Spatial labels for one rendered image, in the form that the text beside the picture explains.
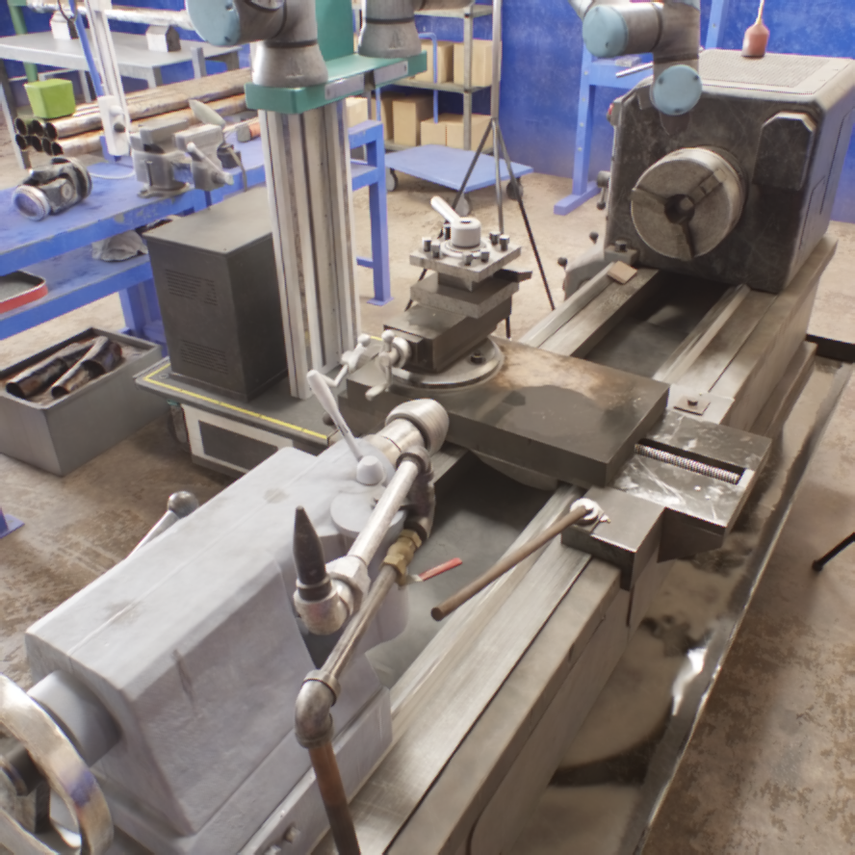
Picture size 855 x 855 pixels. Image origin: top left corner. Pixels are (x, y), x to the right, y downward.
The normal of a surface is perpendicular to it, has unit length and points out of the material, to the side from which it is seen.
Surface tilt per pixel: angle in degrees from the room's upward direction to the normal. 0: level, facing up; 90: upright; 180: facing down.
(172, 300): 90
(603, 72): 90
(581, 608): 0
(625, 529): 0
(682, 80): 84
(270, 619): 76
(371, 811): 0
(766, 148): 90
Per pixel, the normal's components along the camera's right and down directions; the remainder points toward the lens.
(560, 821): 0.00, -0.85
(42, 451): -0.48, 0.45
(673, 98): -0.14, 0.43
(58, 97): 0.85, 0.31
